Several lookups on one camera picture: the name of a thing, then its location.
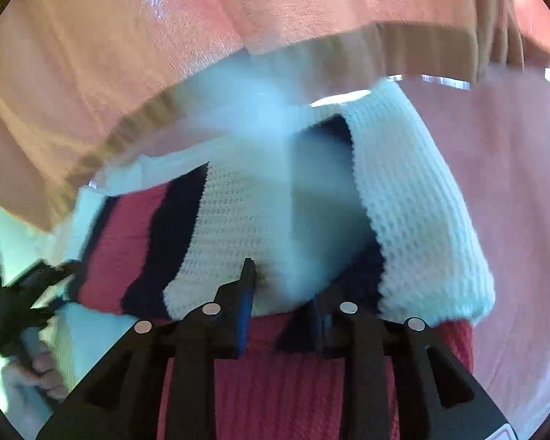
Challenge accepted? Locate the pink bed sheet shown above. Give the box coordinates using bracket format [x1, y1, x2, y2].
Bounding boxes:
[400, 71, 550, 439]

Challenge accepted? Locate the white red black knit sweater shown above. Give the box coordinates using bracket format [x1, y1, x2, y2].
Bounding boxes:
[54, 81, 496, 439]

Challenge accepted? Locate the person's left hand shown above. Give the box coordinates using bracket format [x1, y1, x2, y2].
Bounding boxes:
[1, 341, 68, 406]

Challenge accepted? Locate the pink curtain with brown hem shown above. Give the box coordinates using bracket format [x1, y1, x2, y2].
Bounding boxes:
[0, 0, 550, 231]

